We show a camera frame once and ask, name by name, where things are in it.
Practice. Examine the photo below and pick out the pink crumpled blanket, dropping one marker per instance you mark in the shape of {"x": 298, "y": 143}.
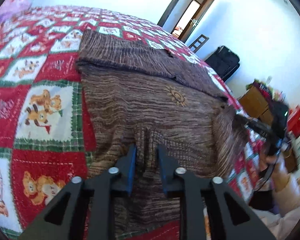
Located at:
{"x": 12, "y": 7}

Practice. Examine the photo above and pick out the clutter on cabinet top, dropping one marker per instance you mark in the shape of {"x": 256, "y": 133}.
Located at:
{"x": 295, "y": 142}

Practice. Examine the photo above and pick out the wooden chair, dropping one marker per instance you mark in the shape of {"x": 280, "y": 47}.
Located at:
{"x": 198, "y": 43}

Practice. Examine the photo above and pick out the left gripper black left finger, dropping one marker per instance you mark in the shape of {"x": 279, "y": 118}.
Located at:
{"x": 84, "y": 208}

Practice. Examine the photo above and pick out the red patchwork bedspread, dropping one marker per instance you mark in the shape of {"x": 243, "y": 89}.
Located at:
{"x": 46, "y": 137}

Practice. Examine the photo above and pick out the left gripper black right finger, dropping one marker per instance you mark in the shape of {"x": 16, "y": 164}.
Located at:
{"x": 208, "y": 198}

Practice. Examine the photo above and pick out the wooden cabinet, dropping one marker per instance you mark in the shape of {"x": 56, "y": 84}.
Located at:
{"x": 256, "y": 103}

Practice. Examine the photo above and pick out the person's right hand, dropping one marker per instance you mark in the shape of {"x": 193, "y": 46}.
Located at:
{"x": 280, "y": 176}

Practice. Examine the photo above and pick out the brown striped knit sweater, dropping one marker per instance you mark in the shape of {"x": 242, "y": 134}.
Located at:
{"x": 139, "y": 95}

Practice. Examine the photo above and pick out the brown wooden door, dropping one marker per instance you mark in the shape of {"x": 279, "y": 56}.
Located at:
{"x": 182, "y": 16}

